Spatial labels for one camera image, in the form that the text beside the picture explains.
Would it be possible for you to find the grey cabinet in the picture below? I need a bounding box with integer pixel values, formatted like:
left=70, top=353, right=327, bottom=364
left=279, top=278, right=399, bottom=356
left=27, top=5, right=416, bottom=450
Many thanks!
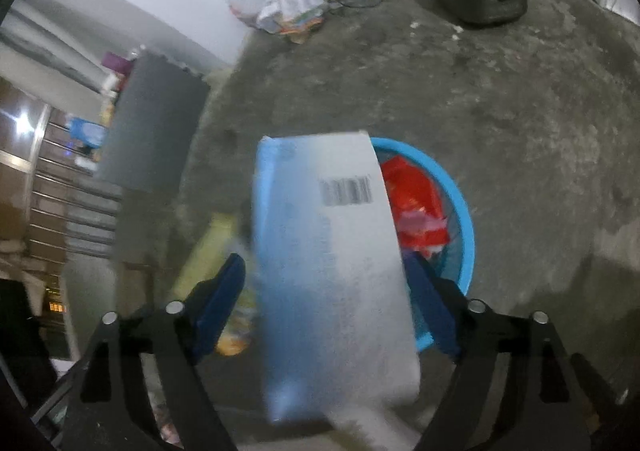
left=94, top=55, right=212, bottom=194

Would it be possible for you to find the metal railing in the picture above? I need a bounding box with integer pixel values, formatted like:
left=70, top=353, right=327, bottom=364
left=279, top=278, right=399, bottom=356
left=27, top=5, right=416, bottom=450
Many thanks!
left=27, top=104, right=123, bottom=259

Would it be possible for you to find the white blue carton box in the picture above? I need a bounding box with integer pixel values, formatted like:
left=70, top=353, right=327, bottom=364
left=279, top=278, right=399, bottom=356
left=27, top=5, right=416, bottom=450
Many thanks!
left=252, top=131, right=421, bottom=424

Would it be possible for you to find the blue plastic basket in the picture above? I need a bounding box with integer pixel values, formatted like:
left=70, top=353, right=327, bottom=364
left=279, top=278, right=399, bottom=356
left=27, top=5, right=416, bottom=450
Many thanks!
left=370, top=137, right=476, bottom=354

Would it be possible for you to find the purple box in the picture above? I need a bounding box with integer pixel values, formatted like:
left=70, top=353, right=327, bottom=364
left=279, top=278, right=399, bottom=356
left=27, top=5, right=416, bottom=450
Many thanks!
left=101, top=51, right=135, bottom=77

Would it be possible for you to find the red white snack bag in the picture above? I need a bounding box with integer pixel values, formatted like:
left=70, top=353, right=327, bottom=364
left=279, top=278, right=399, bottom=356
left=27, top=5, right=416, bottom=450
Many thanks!
left=380, top=156, right=448, bottom=257

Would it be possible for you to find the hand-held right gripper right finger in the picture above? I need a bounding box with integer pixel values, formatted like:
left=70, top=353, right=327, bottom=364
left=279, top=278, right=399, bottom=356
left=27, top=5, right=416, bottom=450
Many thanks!
left=407, top=253, right=593, bottom=451

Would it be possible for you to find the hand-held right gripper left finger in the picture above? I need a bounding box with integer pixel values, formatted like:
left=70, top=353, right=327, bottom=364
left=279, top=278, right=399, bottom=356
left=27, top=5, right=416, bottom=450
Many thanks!
left=60, top=253, right=247, bottom=451

